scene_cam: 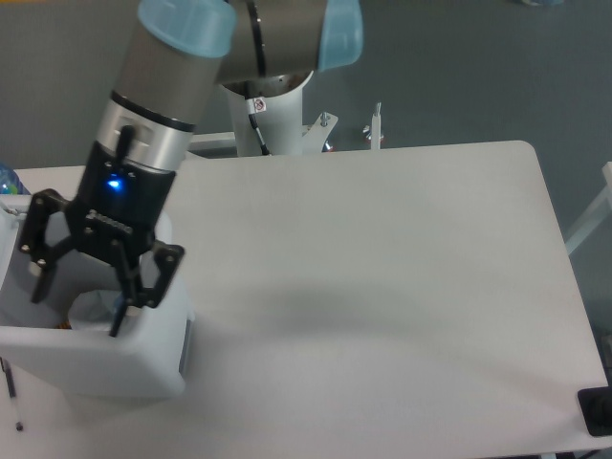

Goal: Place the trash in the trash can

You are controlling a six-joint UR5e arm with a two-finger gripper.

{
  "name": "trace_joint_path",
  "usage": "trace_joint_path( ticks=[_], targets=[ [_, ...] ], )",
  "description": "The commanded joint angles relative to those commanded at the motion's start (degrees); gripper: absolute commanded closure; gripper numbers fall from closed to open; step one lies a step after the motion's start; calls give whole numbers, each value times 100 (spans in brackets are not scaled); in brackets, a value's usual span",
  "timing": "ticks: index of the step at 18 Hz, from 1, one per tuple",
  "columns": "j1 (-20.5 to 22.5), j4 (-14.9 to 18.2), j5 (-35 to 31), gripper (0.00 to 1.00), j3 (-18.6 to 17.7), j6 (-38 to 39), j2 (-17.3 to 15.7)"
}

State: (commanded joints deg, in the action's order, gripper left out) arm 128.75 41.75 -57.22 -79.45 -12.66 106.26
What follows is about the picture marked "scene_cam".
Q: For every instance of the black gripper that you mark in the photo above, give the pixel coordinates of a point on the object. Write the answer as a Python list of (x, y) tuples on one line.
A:
[(114, 201)]

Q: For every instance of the crushed clear plastic bottle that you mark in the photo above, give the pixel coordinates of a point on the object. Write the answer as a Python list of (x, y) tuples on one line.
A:
[(118, 305)]

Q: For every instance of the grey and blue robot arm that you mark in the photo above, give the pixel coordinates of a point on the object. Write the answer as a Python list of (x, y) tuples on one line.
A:
[(179, 51)]

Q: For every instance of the white plastic trash can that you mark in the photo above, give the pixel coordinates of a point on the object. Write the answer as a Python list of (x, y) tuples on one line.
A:
[(146, 359)]

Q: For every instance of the colourful snack wrapper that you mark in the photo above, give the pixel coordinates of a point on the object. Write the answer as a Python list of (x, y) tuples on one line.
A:
[(66, 325)]

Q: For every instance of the blue water bottle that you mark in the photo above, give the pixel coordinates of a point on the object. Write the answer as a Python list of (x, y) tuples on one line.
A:
[(10, 182)]

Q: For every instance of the black pen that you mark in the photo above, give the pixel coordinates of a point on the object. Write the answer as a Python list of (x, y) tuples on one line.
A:
[(6, 368)]

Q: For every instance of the black table clamp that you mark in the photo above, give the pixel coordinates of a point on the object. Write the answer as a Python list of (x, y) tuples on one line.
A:
[(595, 405)]

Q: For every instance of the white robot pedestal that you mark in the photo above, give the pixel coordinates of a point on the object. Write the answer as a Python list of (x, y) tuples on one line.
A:
[(267, 111)]

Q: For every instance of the white frame post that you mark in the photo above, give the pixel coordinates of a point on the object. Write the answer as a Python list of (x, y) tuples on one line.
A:
[(373, 132)]

